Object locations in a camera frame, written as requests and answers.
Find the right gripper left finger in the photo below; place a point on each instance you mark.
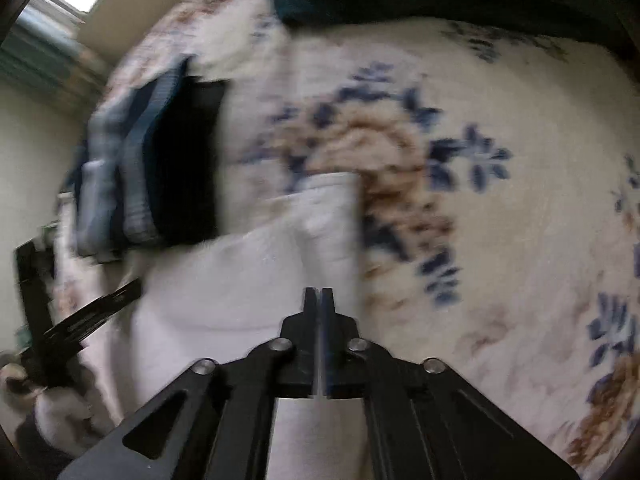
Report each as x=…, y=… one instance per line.
x=214, y=421

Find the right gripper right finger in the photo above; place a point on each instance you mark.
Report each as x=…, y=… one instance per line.
x=425, y=421

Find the white knit sweater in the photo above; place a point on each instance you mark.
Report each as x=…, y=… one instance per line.
x=219, y=300

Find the navy striped knit garment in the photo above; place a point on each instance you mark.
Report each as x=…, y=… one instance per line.
x=144, y=174

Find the floral fleece bed blanket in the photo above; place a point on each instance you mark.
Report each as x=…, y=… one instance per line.
x=498, y=226

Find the teal green curtain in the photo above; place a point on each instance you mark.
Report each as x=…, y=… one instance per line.
x=41, y=54

